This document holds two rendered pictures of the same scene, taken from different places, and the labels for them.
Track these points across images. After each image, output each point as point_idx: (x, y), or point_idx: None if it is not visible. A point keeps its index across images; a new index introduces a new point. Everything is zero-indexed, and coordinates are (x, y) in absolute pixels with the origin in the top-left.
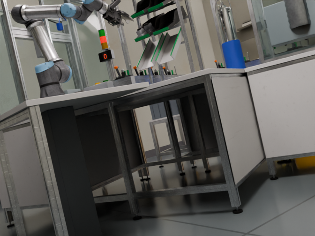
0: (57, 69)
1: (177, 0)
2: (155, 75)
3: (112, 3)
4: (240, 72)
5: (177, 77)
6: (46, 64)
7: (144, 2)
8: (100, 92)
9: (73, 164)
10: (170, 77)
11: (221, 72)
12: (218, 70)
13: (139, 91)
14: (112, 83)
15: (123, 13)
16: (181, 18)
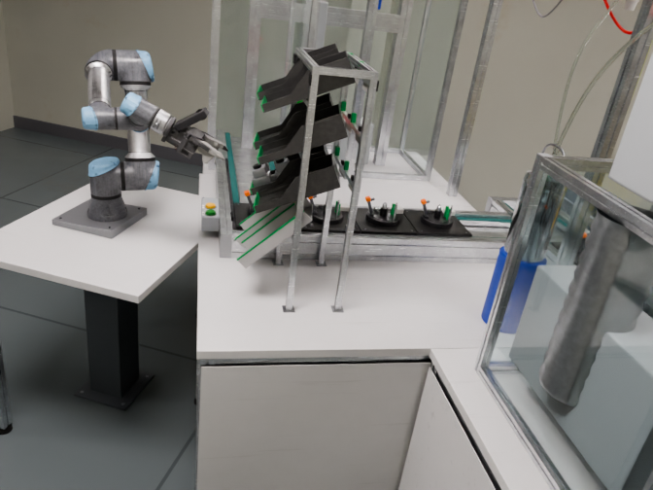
0: (116, 177)
1: (302, 161)
2: (345, 226)
3: (187, 118)
4: (394, 355)
5: (197, 312)
6: (93, 169)
7: (317, 104)
8: (54, 279)
9: (101, 308)
10: (371, 242)
11: (267, 357)
12: (251, 353)
13: (197, 275)
14: (216, 222)
15: (196, 145)
16: (297, 199)
